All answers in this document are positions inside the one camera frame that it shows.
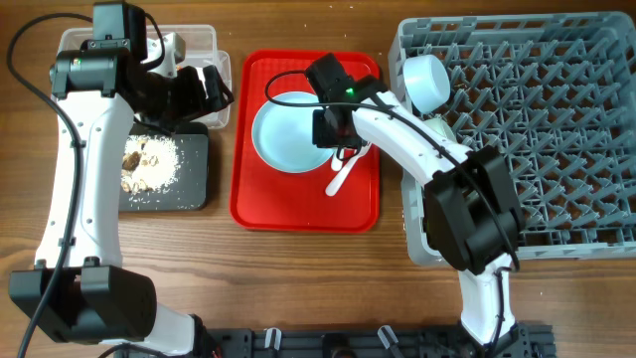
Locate white plastic spoon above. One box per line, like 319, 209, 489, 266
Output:
331, 148, 345, 172

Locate light blue plate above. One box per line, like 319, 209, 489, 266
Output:
251, 101, 333, 174

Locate white plastic fork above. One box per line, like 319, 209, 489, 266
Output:
325, 142, 372, 197

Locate rice and food scraps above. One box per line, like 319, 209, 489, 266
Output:
121, 135, 181, 195

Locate light blue bowl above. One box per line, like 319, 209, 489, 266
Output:
403, 55, 450, 113

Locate green bowl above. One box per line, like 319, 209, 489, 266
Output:
423, 115, 456, 142

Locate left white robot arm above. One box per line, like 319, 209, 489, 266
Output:
9, 1, 234, 357

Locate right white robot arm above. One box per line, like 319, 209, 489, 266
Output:
302, 53, 526, 355

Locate clear plastic waste bin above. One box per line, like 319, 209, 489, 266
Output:
50, 24, 234, 130

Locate black waste tray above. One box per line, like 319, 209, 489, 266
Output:
119, 122, 209, 213

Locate grey dishwasher rack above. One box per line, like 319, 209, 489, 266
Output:
389, 12, 635, 260

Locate red serving tray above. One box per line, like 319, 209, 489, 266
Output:
230, 50, 380, 234

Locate black mounting rail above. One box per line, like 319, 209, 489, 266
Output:
208, 323, 557, 358

